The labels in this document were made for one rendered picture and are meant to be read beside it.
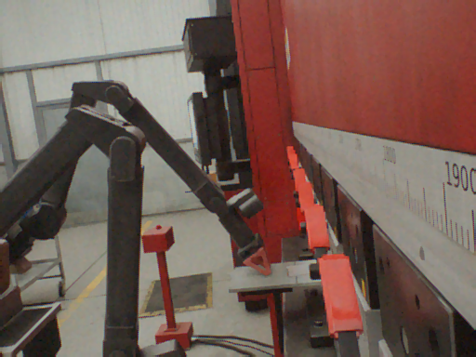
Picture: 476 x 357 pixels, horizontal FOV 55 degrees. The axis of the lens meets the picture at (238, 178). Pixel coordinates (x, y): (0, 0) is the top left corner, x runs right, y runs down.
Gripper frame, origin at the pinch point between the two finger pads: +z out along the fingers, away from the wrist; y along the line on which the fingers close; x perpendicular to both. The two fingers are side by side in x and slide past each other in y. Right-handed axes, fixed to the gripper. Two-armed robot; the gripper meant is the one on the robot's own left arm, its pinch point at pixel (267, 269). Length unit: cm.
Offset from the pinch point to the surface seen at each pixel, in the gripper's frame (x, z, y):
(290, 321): 2.5, 14.3, -4.7
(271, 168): -12, -17, 83
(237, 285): 7.4, -2.8, -8.4
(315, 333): -4.1, 14.9, -19.0
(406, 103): -31, -27, -103
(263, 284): 1.4, 0.7, -9.5
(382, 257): -26, -19, -95
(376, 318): -23, -12, -87
